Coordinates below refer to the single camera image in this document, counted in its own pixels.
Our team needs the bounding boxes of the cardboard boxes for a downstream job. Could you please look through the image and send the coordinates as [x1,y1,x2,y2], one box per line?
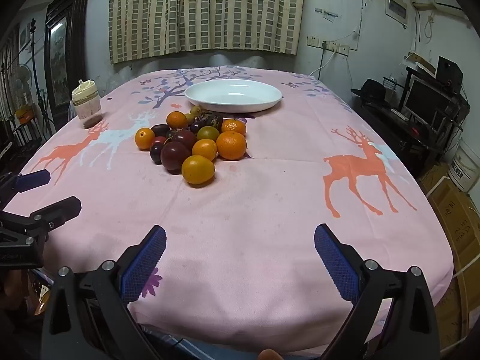
[422,163,480,349]

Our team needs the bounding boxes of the white power cable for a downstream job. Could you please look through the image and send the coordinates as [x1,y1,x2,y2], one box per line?
[308,47,338,77]

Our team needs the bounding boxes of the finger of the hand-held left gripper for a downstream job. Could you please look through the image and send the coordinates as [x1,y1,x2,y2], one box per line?
[0,196,82,246]
[0,169,51,209]

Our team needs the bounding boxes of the pink deer printed tablecloth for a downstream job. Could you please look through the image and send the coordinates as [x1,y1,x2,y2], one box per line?
[7,65,454,357]

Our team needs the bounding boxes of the large dark red plum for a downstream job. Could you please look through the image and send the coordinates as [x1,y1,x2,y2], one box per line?
[160,141,191,175]

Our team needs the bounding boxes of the black speaker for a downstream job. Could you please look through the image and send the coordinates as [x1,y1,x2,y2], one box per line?
[436,56,464,91]

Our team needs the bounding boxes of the computer monitor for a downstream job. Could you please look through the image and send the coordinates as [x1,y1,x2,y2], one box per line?
[403,79,451,128]

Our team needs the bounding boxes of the white standing fan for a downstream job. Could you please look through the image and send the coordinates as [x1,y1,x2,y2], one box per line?
[14,64,32,94]

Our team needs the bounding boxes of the black tripod stand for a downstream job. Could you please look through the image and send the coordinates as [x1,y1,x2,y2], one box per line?
[30,19,54,136]

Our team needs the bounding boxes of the checked beige curtain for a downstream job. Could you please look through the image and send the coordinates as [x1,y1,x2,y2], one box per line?
[109,0,184,64]
[179,0,306,56]

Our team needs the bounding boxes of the white oval plate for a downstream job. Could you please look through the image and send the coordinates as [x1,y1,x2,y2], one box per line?
[184,79,283,113]

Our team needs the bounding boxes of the white wall electrical box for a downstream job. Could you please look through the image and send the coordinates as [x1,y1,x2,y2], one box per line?
[386,0,408,27]

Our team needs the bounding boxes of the white plastic bucket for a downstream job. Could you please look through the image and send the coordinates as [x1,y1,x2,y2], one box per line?
[448,140,480,192]

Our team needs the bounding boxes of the green orange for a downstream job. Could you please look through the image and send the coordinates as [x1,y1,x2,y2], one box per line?
[196,125,220,142]

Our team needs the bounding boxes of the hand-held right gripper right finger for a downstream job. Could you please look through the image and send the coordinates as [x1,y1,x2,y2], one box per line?
[314,224,439,360]

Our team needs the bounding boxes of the dark wooden framed picture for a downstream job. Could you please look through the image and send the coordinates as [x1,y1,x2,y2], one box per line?
[44,0,92,121]

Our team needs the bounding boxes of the black hat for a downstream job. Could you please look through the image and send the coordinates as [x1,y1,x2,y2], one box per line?
[351,79,391,107]

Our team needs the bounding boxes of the mandarin orange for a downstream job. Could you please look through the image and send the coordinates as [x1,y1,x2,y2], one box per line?
[221,118,247,136]
[216,131,247,160]

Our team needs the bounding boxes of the black desk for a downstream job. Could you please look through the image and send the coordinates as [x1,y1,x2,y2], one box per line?
[352,90,469,173]

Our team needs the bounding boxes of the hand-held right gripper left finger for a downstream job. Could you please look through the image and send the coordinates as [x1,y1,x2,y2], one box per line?
[41,225,167,360]

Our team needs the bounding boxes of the plastic jar with cream lid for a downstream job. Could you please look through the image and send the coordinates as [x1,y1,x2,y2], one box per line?
[71,79,103,129]

